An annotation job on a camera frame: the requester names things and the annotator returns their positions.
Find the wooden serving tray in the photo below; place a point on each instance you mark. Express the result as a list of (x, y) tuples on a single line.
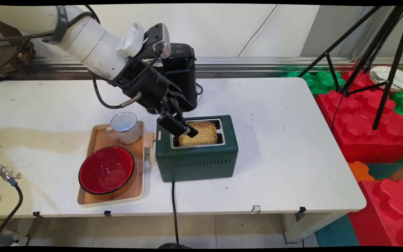
[(136, 168)]

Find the large red foam block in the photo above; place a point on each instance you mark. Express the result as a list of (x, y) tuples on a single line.
[(359, 122)]

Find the wooden toaster lever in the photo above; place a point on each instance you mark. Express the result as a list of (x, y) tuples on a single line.
[(149, 141)]

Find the brown cardboard piece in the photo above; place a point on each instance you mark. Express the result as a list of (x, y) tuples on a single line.
[(9, 52)]

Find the green two-slot toaster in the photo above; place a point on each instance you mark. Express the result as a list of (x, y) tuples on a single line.
[(201, 159)]

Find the white plate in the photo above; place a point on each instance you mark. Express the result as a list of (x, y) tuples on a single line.
[(383, 75)]

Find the white plastic wrist mount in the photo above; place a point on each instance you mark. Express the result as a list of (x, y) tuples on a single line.
[(131, 39)]

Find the red bowl black rim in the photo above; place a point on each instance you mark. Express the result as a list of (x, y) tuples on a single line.
[(106, 170)]

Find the white enamel mug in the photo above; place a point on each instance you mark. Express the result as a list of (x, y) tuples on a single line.
[(126, 129)]

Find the orange foam block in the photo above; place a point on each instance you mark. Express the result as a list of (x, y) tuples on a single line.
[(359, 171)]

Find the metal wall rail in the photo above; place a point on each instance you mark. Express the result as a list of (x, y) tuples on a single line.
[(257, 64)]

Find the white table leg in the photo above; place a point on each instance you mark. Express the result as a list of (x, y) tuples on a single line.
[(310, 225)]

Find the black table clip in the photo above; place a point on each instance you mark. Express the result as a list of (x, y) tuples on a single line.
[(35, 213), (302, 209), (107, 212)]

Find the black camera tripod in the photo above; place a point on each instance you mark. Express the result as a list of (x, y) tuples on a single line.
[(383, 42)]

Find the clear table clip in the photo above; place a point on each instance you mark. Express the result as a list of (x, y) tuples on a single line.
[(255, 209)]

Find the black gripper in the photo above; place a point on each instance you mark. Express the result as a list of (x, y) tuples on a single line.
[(145, 82)]

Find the silver fork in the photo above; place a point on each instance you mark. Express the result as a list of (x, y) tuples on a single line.
[(380, 79)]

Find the black coffee machine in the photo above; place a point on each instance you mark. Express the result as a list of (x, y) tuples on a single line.
[(184, 73)]

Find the teal foam mat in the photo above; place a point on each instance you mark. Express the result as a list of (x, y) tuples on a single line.
[(338, 232)]

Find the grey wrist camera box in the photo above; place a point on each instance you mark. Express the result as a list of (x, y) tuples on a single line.
[(160, 37)]

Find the toasted bread slice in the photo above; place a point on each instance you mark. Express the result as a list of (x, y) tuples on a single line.
[(203, 137), (205, 123)]

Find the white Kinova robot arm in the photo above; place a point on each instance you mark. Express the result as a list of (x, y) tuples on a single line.
[(86, 42)]

